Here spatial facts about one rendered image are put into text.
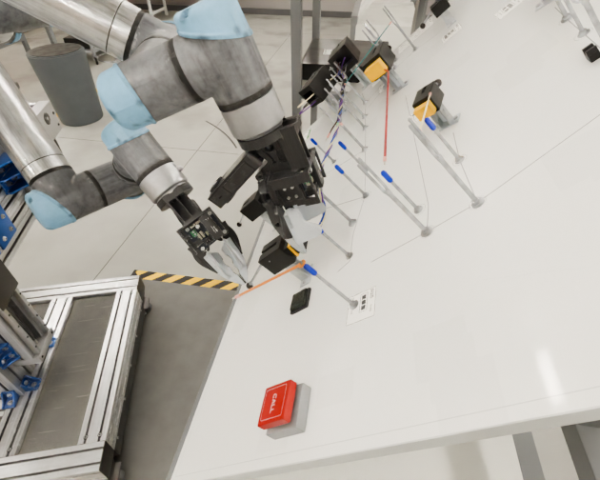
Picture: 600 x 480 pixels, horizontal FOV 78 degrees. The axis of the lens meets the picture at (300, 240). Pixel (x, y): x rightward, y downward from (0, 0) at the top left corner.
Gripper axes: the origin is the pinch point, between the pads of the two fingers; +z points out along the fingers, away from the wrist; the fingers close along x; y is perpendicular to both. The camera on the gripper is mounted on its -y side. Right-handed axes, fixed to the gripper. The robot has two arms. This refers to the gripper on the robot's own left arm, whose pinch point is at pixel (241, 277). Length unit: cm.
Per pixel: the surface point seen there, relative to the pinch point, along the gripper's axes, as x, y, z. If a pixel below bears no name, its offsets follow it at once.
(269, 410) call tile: -7.3, 26.9, 12.5
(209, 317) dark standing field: -27, -122, 16
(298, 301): 4.9, 11.7, 8.0
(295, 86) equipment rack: 58, -59, -37
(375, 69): 53, -7, -17
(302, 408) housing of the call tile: -3.9, 28.2, 14.5
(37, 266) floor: -88, -169, -65
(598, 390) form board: 14, 52, 17
